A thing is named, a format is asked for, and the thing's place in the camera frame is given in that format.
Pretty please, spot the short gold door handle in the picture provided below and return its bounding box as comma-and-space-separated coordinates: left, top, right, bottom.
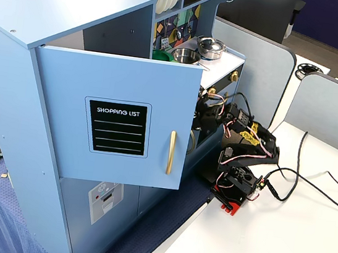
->
186, 131, 198, 156

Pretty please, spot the red robot base clamp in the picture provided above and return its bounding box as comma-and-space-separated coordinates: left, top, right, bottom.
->
207, 181, 250, 219

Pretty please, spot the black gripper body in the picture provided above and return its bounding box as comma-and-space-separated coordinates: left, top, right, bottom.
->
199, 103, 225, 131

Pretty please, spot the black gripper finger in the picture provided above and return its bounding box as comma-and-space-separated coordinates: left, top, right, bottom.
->
195, 88, 209, 114
191, 113, 204, 132

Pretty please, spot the grey desk divider panel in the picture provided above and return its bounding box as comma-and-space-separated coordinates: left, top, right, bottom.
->
200, 16, 302, 136
276, 68, 338, 163

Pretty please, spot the blue toy kitchen cabinet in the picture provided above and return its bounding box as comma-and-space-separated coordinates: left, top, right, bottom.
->
0, 0, 255, 253

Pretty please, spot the steel pot with lid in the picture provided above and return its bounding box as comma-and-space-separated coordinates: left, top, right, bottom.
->
195, 35, 229, 61

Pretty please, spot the open steel pot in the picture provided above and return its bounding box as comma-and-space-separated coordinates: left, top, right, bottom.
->
169, 46, 213, 72

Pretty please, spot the blue shopping list cabinet door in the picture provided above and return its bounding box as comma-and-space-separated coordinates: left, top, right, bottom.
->
20, 43, 205, 195

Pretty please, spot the gold oven door handle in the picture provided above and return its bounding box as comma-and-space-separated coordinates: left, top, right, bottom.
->
214, 90, 230, 102

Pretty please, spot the black data cable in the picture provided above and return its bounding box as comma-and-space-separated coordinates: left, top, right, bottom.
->
271, 164, 338, 209

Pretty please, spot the blue ice dispenser cabinet door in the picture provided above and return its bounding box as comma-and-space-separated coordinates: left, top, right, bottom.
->
49, 174, 142, 253

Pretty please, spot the black power cable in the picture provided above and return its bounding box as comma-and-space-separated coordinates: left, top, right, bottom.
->
263, 127, 309, 205

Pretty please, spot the black filament spool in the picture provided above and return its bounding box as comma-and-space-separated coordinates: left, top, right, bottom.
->
294, 61, 326, 82

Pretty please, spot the long gold door handle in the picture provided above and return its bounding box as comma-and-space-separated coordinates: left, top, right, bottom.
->
164, 129, 178, 176

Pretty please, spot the green plastic pitcher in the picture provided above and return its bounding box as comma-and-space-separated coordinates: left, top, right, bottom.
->
151, 48, 179, 64

